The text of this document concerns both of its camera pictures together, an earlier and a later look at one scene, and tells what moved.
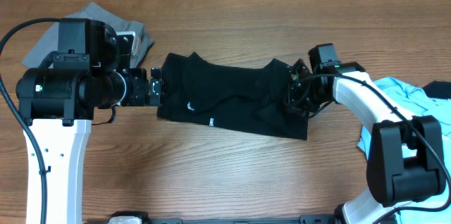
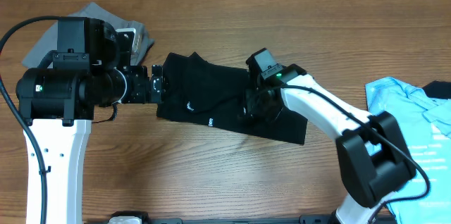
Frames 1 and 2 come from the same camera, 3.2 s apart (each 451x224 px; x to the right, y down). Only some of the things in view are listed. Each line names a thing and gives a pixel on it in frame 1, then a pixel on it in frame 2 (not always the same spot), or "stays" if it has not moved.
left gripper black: x=141 y=92 stays
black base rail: x=304 y=219 stays
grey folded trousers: x=48 y=43 stays
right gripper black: x=296 y=88 to x=251 y=101
